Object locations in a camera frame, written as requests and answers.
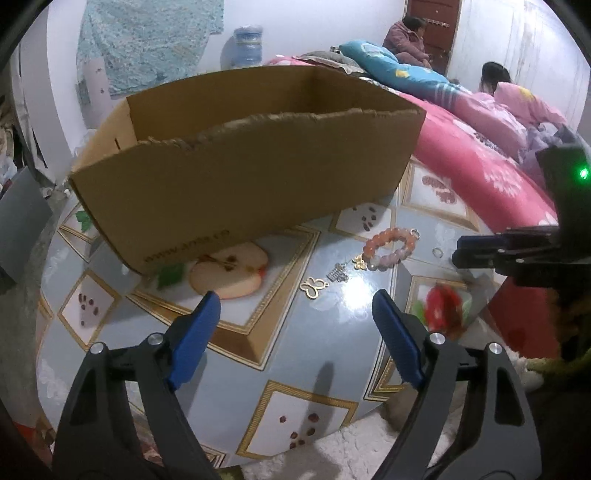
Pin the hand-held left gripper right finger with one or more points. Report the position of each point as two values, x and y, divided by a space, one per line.
399 341

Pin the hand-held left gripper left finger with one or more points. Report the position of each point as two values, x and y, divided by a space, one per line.
194 341

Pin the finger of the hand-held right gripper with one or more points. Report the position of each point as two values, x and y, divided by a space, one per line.
526 265
508 240

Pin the large gold butterfly charm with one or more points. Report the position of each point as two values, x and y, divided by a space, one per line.
314 286

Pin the brown cardboard box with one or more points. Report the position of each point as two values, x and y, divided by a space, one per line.
254 184

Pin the small gold butterfly charm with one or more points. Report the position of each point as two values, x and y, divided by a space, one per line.
359 263

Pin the silver charm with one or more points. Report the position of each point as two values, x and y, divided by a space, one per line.
337 273

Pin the pink floral quilt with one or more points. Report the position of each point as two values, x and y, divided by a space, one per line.
461 152

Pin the fruit patterned tablecloth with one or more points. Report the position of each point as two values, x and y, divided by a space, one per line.
300 350

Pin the white fluffy rug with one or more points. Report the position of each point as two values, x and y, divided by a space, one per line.
360 447

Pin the blue pillow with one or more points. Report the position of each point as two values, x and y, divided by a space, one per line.
392 67

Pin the grey pillow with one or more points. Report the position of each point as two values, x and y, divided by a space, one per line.
332 62

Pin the blue water bottle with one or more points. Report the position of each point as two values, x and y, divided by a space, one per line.
248 46

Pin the blue patterned wall cloth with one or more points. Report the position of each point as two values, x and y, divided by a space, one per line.
147 41

